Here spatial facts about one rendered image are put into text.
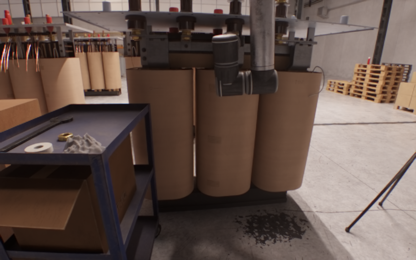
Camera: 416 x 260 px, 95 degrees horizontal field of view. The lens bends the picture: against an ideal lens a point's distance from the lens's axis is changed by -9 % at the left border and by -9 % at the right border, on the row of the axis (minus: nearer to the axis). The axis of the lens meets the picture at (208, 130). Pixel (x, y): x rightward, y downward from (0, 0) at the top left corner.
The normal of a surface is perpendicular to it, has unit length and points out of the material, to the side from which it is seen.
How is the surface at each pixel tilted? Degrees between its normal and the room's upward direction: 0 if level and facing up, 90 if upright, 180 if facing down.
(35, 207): 26
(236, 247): 0
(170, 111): 90
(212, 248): 0
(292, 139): 90
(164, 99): 90
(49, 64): 90
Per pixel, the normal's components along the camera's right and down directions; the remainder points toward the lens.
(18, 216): 0.03, -0.70
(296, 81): 0.13, 0.33
